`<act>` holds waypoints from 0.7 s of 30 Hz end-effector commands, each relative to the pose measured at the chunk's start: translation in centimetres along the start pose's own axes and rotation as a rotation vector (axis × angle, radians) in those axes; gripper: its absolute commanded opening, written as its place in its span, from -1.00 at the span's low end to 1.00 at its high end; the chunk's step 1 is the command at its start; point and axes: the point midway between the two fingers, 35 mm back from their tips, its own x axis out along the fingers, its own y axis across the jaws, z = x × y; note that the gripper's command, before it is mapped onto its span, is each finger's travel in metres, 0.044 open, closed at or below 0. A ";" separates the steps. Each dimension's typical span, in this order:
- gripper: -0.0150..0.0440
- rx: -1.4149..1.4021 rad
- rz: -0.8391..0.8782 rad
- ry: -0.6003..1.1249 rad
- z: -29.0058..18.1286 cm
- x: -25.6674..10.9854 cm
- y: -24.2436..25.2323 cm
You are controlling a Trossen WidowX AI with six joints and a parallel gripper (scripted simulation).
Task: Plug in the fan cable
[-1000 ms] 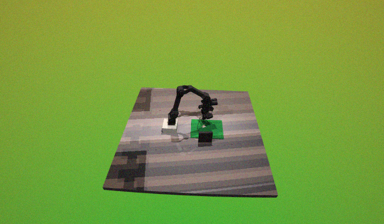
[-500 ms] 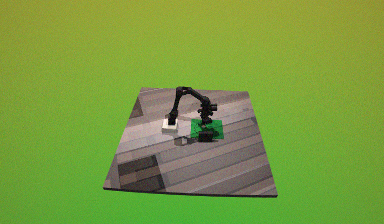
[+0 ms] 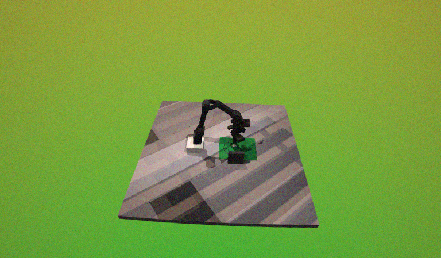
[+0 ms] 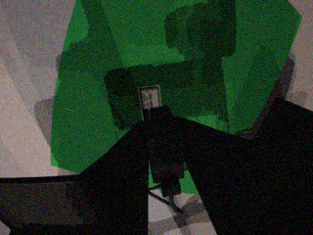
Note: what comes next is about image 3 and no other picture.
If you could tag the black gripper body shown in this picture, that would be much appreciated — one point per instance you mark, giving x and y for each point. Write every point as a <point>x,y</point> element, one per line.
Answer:
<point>235,131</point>

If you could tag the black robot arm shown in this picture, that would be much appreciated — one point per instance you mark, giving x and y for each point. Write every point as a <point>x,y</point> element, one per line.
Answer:
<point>237,119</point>

